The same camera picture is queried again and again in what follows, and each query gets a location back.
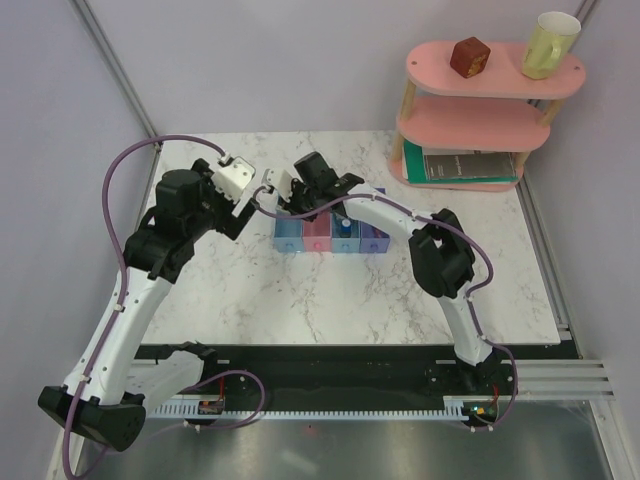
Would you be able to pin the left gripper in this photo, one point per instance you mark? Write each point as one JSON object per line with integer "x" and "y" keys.
{"x": 230, "y": 224}

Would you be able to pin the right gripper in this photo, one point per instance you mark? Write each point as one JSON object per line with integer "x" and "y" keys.
{"x": 291, "y": 206}

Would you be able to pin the pink drawer bin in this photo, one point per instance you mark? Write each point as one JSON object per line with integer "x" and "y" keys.
{"x": 317, "y": 234}

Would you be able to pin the light blue drawer bin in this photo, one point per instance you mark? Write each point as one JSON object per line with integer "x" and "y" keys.
{"x": 288, "y": 234}

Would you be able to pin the blue cap stamp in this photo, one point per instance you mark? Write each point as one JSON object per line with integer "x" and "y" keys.
{"x": 346, "y": 228}

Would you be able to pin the cyan drawer bin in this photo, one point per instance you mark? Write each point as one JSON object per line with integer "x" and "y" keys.
{"x": 344, "y": 245}

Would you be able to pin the purple drawer bin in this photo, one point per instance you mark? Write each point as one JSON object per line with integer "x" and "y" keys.
{"x": 373, "y": 240}

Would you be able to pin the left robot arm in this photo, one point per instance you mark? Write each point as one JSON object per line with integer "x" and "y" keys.
{"x": 101, "y": 399}

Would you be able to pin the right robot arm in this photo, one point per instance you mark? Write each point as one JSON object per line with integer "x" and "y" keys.
{"x": 440, "y": 253}

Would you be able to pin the green folder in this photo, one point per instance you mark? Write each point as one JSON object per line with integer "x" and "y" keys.
{"x": 414, "y": 163}

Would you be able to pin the dark setup guide booklet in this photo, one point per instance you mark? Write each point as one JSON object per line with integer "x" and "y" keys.
{"x": 470, "y": 167}

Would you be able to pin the brown cube box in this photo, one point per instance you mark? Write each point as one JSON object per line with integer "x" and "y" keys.
{"x": 469, "y": 57}

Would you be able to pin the pink three tier shelf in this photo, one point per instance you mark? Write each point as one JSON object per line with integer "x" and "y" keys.
{"x": 499, "y": 109}

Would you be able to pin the yellow green mug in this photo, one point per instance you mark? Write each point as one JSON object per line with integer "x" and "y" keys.
{"x": 554, "y": 34}

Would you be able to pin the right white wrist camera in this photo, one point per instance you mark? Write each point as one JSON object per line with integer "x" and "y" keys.
{"x": 280, "y": 181}

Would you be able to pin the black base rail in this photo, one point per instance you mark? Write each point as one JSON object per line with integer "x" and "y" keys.
{"x": 315, "y": 378}

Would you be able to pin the white cable duct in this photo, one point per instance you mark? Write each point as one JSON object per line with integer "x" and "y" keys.
{"x": 192, "y": 408}

